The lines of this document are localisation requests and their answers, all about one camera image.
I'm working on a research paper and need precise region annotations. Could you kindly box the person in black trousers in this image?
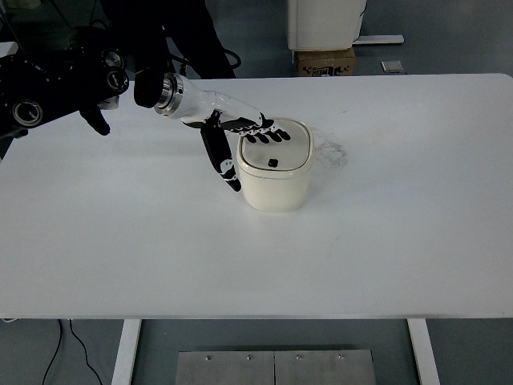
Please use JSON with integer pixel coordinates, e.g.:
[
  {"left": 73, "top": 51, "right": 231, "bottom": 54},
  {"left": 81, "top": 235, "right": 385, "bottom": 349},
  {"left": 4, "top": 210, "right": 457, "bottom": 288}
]
[{"left": 101, "top": 1, "right": 235, "bottom": 79}]

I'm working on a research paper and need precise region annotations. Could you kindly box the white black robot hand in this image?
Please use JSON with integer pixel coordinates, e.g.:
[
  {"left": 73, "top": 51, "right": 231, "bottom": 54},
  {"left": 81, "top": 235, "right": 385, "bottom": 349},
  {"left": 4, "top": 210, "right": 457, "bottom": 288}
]
[{"left": 155, "top": 73, "right": 290, "bottom": 192}]

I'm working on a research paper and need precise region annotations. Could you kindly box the cream plastic trash can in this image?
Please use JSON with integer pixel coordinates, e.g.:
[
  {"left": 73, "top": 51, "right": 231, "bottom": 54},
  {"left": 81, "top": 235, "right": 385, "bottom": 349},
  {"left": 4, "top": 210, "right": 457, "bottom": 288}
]
[{"left": 236, "top": 119, "right": 314, "bottom": 213}]

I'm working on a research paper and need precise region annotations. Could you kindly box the white table foot bar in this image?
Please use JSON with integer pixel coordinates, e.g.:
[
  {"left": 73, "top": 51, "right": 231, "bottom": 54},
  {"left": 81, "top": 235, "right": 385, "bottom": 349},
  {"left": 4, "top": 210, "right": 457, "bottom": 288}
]
[{"left": 353, "top": 34, "right": 405, "bottom": 45}]

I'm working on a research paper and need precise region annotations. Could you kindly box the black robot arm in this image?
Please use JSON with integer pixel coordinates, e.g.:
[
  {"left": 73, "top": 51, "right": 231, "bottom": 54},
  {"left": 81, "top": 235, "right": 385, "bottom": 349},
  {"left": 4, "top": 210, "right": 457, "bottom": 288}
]
[{"left": 1, "top": 27, "right": 291, "bottom": 191}]

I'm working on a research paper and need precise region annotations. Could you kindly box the small grey floor plate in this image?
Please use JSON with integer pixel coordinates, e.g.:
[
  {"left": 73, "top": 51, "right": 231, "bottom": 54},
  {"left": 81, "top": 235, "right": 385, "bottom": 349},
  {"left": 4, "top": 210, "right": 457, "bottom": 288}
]
[{"left": 380, "top": 60, "right": 405, "bottom": 74}]

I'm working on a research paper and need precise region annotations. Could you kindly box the brown cardboard box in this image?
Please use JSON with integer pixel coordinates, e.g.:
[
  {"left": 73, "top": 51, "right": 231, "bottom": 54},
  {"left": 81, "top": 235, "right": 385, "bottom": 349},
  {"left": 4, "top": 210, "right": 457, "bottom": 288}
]
[{"left": 293, "top": 48, "right": 356, "bottom": 77}]

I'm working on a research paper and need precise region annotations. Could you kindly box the white cabinet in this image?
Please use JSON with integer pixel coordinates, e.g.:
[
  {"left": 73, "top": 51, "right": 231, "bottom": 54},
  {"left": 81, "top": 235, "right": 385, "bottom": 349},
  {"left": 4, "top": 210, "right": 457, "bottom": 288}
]
[{"left": 287, "top": 0, "right": 367, "bottom": 51}]

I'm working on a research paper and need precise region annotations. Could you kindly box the white table leg left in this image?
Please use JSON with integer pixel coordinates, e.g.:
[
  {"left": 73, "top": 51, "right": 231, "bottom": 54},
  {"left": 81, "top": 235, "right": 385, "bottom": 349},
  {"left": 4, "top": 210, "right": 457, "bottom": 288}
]
[{"left": 111, "top": 319, "right": 142, "bottom": 385}]

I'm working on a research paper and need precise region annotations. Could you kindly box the grey metal floor plate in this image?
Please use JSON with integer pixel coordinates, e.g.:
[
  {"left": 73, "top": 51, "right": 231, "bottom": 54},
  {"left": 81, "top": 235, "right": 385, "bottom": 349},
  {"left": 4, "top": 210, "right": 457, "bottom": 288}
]
[{"left": 176, "top": 350, "right": 377, "bottom": 384}]

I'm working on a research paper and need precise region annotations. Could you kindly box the black floor cable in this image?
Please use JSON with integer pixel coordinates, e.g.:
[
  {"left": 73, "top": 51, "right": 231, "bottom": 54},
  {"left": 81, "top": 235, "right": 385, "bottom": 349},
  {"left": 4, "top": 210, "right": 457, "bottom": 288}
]
[{"left": 41, "top": 319, "right": 103, "bottom": 385}]

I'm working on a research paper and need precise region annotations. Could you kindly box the white table leg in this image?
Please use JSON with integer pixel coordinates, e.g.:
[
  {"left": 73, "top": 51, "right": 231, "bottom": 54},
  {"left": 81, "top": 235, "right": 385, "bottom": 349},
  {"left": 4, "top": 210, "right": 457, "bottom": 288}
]
[
  {"left": 111, "top": 319, "right": 142, "bottom": 385},
  {"left": 407, "top": 318, "right": 441, "bottom": 385}
]

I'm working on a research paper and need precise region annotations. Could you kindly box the white table leg right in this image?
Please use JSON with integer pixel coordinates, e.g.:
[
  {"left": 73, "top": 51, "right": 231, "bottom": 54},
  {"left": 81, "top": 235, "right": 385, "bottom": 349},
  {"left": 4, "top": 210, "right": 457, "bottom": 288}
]
[{"left": 407, "top": 318, "right": 441, "bottom": 385}]

